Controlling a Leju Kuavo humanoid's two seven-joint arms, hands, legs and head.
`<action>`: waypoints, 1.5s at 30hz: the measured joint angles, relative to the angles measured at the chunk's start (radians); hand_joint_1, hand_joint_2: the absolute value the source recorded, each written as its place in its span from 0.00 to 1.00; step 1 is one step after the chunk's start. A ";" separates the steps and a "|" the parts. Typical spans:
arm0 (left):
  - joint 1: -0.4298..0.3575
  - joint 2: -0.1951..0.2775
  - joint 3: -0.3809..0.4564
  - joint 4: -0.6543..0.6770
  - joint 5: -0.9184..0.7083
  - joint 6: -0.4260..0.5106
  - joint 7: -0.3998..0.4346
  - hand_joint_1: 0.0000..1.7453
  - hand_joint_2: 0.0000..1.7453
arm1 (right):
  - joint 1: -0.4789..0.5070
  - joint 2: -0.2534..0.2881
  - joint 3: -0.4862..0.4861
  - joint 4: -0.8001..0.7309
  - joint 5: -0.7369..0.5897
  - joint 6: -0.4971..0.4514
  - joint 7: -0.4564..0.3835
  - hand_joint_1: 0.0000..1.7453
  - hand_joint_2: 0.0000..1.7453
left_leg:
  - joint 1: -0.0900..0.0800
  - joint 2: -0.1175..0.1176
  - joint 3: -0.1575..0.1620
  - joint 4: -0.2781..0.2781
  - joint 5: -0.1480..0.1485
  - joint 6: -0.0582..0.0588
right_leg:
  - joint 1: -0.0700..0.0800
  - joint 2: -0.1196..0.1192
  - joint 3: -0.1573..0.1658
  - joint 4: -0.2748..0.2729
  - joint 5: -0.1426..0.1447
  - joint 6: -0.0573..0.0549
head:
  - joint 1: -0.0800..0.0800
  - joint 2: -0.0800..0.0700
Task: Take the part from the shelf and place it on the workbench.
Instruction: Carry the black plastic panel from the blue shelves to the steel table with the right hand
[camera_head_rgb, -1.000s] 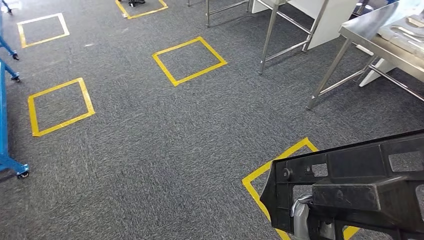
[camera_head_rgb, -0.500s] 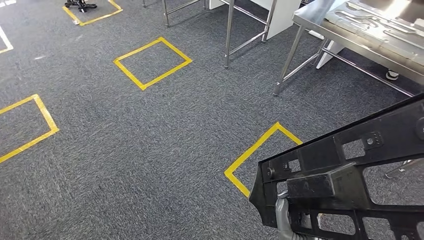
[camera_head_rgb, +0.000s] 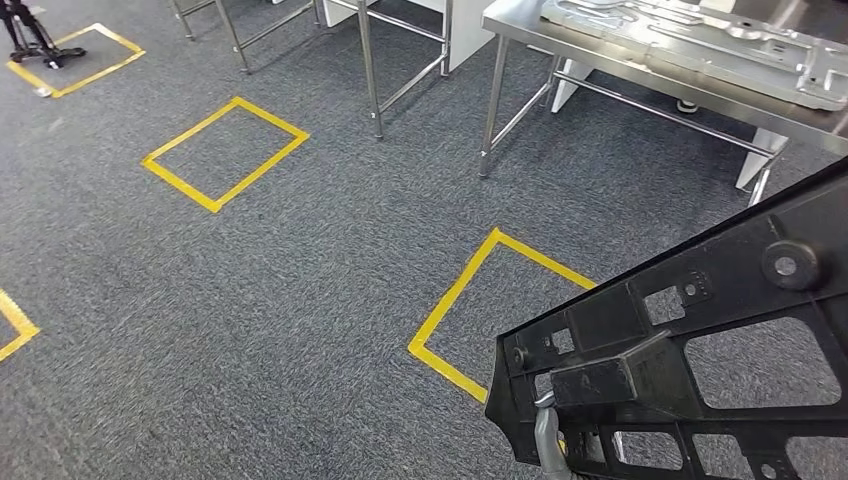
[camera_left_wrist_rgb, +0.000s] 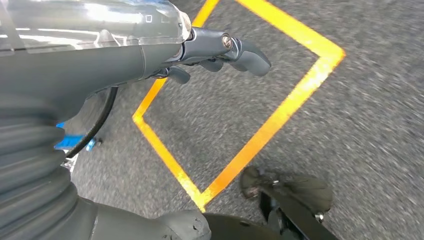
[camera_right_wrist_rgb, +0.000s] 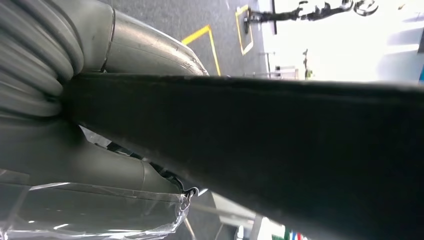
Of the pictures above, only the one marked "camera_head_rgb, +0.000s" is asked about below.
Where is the yellow floor tape square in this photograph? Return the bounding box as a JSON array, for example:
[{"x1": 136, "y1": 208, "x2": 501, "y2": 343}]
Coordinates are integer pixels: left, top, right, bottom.
[
  {"x1": 5, "y1": 23, "x2": 147, "y2": 99},
  {"x1": 407, "y1": 228, "x2": 598, "y2": 405},
  {"x1": 140, "y1": 97, "x2": 311, "y2": 215}
]

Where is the grey machined metal plate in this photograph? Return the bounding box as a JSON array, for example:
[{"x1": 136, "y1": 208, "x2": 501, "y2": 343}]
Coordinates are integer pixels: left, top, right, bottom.
[{"x1": 539, "y1": 0, "x2": 848, "y2": 113}]

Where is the black floor stand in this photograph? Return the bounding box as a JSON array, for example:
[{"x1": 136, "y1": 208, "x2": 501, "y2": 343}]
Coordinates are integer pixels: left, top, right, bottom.
[{"x1": 0, "y1": 0, "x2": 87, "y2": 71}]

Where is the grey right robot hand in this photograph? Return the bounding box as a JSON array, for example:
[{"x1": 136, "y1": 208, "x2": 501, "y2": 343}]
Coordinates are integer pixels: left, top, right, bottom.
[{"x1": 533, "y1": 390, "x2": 574, "y2": 480}]

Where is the black plastic plate frame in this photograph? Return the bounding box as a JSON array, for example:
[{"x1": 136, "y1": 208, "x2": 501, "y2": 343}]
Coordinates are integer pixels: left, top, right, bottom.
[{"x1": 484, "y1": 157, "x2": 848, "y2": 480}]

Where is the stainless steel workbench table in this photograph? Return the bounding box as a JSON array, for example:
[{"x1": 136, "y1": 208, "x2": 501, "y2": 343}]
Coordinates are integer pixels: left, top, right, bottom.
[{"x1": 480, "y1": 0, "x2": 848, "y2": 207}]

